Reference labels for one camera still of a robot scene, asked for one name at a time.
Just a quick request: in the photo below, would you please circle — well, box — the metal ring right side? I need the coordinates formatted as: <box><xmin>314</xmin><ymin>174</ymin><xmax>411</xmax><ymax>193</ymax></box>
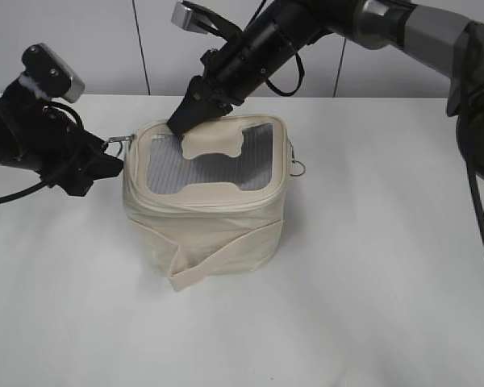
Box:
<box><xmin>288</xmin><ymin>139</ymin><xmax>307</xmax><ymax>177</ymax></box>

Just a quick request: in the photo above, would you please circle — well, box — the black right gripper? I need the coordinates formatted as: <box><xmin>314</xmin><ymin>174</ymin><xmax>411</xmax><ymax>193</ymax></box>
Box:
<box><xmin>167</xmin><ymin>16</ymin><xmax>303</xmax><ymax>138</ymax></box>

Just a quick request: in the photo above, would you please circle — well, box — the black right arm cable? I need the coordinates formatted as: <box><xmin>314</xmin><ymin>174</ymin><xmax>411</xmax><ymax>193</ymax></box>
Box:
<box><xmin>463</xmin><ymin>120</ymin><xmax>484</xmax><ymax>319</ymax></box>

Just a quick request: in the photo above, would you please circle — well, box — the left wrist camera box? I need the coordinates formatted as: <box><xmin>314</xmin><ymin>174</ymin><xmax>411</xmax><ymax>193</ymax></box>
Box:
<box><xmin>19</xmin><ymin>43</ymin><xmax>85</xmax><ymax>103</ymax></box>

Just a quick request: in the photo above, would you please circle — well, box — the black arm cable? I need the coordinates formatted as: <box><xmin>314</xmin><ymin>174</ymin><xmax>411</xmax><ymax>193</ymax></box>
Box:
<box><xmin>463</xmin><ymin>120</ymin><xmax>484</xmax><ymax>319</ymax></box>
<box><xmin>0</xmin><ymin>90</ymin><xmax>86</xmax><ymax>207</ymax></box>

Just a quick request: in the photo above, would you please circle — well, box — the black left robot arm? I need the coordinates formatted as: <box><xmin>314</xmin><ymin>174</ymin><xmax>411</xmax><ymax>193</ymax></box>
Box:
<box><xmin>0</xmin><ymin>80</ymin><xmax>123</xmax><ymax>204</ymax></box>

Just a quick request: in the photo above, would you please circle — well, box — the metal zipper pull ring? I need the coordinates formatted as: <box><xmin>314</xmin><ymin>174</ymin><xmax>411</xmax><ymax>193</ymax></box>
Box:
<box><xmin>102</xmin><ymin>135</ymin><xmax>135</xmax><ymax>159</ymax></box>

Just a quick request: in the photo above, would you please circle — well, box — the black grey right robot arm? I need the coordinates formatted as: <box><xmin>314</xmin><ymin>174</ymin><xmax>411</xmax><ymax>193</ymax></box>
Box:
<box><xmin>168</xmin><ymin>1</ymin><xmax>484</xmax><ymax>179</ymax></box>

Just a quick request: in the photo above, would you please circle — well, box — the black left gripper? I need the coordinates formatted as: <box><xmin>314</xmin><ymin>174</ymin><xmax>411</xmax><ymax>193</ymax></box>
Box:
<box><xmin>7</xmin><ymin>80</ymin><xmax>123</xmax><ymax>197</ymax></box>

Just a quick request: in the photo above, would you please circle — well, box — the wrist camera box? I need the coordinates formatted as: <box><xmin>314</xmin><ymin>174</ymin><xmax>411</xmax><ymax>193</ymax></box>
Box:
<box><xmin>19</xmin><ymin>43</ymin><xmax>85</xmax><ymax>103</ymax></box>
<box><xmin>171</xmin><ymin>1</ymin><xmax>222</xmax><ymax>37</ymax></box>

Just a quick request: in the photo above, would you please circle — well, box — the cream fabric bag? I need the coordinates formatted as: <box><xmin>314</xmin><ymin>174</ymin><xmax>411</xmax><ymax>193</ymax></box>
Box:
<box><xmin>123</xmin><ymin>114</ymin><xmax>296</xmax><ymax>291</ymax></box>

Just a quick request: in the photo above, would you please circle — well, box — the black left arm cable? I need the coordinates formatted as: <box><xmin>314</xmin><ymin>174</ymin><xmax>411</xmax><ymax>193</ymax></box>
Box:
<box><xmin>0</xmin><ymin>90</ymin><xmax>86</xmax><ymax>207</ymax></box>

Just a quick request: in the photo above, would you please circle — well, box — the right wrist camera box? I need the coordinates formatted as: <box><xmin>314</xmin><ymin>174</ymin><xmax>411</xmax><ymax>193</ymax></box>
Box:
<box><xmin>171</xmin><ymin>1</ymin><xmax>222</xmax><ymax>37</ymax></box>

